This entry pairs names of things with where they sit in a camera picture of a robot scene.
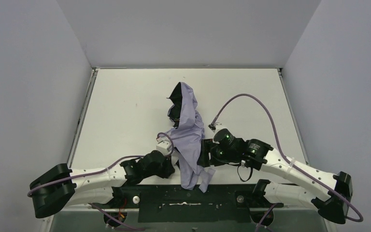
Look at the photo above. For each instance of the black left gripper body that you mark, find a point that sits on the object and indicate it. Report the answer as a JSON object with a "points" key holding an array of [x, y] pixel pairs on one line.
{"points": [[169, 166]]}

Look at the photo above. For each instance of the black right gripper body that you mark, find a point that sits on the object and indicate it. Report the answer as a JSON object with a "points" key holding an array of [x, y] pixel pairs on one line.
{"points": [[205, 156]]}

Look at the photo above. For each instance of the purple folding umbrella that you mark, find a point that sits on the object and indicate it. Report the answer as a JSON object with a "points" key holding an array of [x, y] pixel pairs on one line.
{"points": [[187, 133]]}

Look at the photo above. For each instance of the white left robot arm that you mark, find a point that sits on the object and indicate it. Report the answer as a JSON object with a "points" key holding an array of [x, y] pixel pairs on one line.
{"points": [[62, 186]]}

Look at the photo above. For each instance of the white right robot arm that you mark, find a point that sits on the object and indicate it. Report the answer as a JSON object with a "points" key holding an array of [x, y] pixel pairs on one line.
{"points": [[327, 193]]}

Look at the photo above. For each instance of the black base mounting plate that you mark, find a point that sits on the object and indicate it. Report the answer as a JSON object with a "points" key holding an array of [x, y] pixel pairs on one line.
{"points": [[172, 203]]}

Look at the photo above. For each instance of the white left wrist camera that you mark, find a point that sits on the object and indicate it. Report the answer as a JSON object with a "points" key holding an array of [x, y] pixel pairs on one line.
{"points": [[164, 146]]}

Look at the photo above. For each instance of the aluminium frame rail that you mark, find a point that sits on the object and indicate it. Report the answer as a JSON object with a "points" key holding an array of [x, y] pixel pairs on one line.
{"points": [[280, 219]]}

